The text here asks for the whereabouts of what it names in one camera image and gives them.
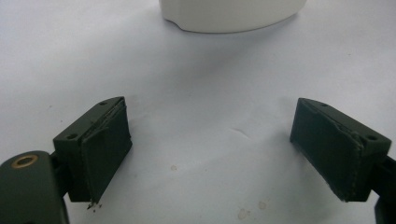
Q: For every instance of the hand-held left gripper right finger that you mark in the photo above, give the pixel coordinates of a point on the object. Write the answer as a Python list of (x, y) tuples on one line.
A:
[(336, 152)]

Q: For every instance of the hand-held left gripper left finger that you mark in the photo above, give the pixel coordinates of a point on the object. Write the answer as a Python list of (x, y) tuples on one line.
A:
[(93, 149)]

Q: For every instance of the white bottle with blue pump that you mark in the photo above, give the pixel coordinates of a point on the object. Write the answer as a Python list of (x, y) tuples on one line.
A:
[(230, 15)]

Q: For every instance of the light grey table mat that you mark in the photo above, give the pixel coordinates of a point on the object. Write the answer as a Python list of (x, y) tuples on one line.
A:
[(202, 93)]

